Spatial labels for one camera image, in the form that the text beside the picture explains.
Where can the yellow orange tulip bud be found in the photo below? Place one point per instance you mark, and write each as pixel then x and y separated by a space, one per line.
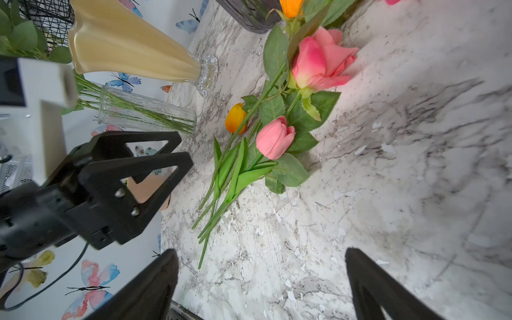
pixel 235 118

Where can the pink tulip bud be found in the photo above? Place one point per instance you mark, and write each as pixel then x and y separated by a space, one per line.
pixel 275 138

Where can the pile of green flower stems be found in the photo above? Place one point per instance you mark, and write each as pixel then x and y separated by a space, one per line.
pixel 240 163

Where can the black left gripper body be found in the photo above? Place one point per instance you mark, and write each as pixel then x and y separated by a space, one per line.
pixel 35 217

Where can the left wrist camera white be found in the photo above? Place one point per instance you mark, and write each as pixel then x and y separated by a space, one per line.
pixel 33 95

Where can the black wire wall basket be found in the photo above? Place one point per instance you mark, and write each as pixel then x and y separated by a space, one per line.
pixel 53 17

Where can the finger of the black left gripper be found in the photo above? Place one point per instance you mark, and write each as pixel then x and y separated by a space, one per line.
pixel 112 144
pixel 127 215

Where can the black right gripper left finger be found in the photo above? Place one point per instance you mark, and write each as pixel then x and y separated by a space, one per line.
pixel 148 295

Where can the purple ribbed glass vase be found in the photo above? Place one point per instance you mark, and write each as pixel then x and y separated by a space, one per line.
pixel 256 16

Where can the potted green succulent plant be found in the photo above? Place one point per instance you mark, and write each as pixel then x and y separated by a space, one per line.
pixel 144 190

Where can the clear glass vase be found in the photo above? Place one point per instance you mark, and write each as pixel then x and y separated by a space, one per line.
pixel 133 111

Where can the white mesh wall basket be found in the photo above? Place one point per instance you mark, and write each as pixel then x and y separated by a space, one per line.
pixel 16 172

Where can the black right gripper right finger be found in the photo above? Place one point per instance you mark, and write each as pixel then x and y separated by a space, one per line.
pixel 375 292

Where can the yellow ruffled vase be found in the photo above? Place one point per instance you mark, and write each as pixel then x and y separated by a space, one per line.
pixel 107 36

